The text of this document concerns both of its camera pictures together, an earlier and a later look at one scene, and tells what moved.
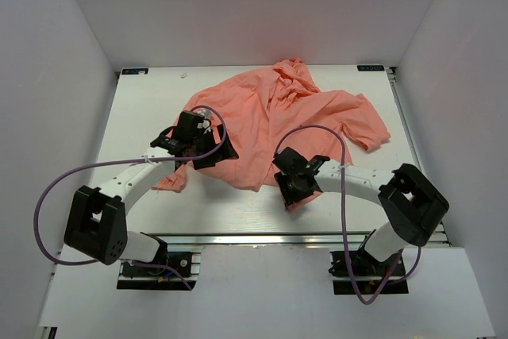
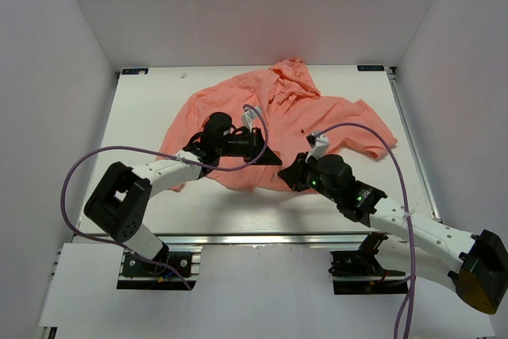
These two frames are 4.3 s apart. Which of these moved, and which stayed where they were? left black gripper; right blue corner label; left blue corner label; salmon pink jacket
Moved: left black gripper
Stayed: salmon pink jacket; left blue corner label; right blue corner label
